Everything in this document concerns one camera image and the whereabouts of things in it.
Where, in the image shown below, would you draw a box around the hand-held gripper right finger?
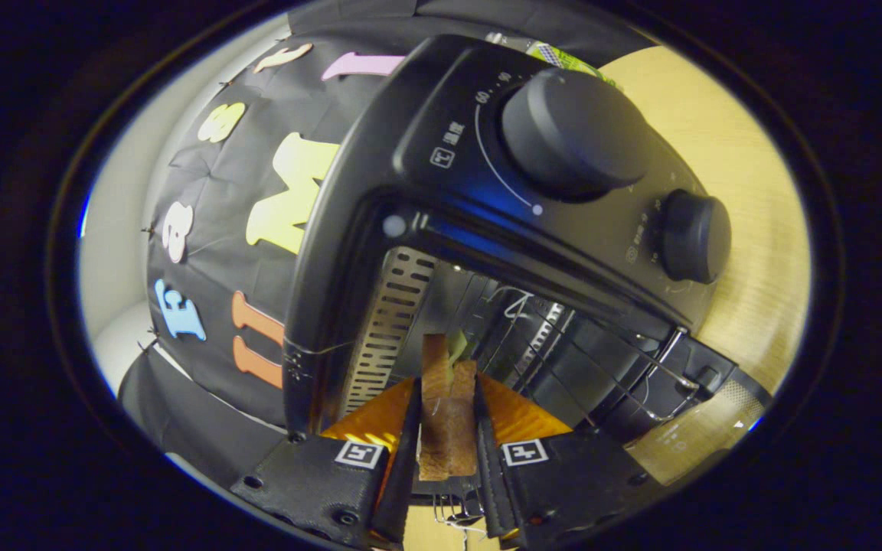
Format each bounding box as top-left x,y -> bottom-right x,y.
473,373 -> 668,550

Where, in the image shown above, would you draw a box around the green label plastic bottle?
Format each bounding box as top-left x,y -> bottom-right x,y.
487,32 -> 622,89

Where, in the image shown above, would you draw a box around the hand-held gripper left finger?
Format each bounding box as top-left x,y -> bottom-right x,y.
229,377 -> 424,550

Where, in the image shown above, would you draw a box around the toasted bread sandwich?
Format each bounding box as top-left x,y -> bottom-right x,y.
418,333 -> 480,481

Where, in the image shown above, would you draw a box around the wire oven rack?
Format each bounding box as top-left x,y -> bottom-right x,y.
433,287 -> 702,536

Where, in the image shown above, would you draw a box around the black toaster oven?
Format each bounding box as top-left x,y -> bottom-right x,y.
282,34 -> 773,491

